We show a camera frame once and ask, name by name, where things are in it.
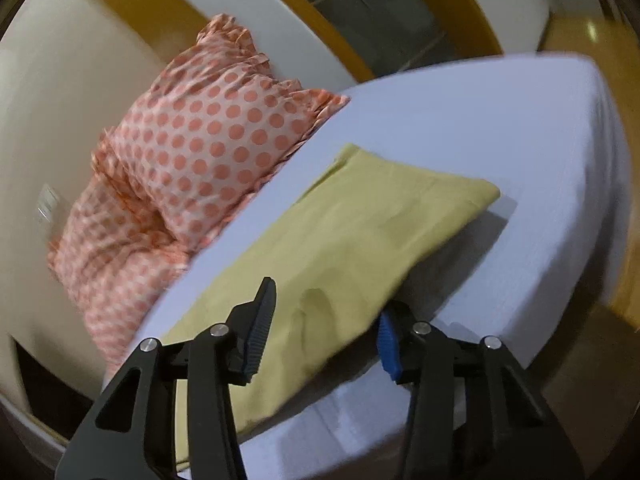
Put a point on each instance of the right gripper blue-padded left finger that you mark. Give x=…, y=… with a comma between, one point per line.
x=130, y=431

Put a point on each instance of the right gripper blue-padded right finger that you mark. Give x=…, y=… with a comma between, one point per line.
x=474, y=413

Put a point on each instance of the olive green pants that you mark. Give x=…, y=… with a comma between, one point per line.
x=337, y=255

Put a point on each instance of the white bed mattress sheet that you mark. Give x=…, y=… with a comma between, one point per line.
x=542, y=128

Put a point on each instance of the left polka dot pillow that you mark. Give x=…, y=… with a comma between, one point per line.
x=114, y=259

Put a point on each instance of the polka dot pillow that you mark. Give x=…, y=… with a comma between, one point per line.
x=212, y=129
x=114, y=259

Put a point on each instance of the right polka dot pillow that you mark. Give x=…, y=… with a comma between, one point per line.
x=212, y=129

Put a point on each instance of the wooden framed glass door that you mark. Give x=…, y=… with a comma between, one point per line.
x=375, y=38

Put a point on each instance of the wooden bed frame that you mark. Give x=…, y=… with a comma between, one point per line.
x=589, y=375

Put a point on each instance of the white wall switch plate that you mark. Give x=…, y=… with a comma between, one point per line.
x=47, y=204

